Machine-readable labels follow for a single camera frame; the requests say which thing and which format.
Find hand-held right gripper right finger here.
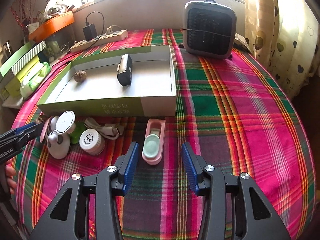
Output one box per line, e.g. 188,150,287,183
181,142,292,240

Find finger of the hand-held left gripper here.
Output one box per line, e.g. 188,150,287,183
17,129,43,147
0,121,44,140

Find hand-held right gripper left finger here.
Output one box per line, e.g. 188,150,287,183
29,142,140,240

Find pink cable winder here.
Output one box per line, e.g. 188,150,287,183
40,116,59,142

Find white panda-shaped gadget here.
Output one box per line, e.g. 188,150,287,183
47,131,72,159

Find pink clip with green pad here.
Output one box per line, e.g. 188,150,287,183
142,119,166,166

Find white round jar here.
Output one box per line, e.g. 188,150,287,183
79,129,105,155

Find green and white cardboard box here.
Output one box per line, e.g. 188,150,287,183
37,44,178,117

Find person's left hand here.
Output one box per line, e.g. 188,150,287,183
5,166,18,193

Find white disc on green base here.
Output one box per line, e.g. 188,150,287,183
55,110,87,145

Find lime green box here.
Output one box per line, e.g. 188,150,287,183
5,57,40,97

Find green tissue pack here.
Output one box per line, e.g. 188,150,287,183
20,62,52,98

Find pink green plaid blanket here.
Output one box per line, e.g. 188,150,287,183
11,28,316,240

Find green white striped box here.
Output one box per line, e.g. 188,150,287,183
12,41,47,76

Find clear plastic container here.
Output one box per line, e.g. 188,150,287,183
45,27,75,55

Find black rectangular device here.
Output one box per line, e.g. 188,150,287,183
117,54,133,87

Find white mug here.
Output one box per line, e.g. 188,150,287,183
26,22,39,34

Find orange box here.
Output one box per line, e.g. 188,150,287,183
28,11,75,42

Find red flower branches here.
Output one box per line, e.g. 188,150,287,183
10,0,43,34

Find black charger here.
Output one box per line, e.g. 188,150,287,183
83,23,97,41

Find beige power strip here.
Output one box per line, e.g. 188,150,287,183
70,29,128,53

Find pile of white papers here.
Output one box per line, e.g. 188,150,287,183
37,0,74,18

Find grey fan heater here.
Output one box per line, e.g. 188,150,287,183
181,0,237,60

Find white coiled cable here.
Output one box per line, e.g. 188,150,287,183
84,117,125,140

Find black charger cable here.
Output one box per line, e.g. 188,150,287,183
75,11,105,49

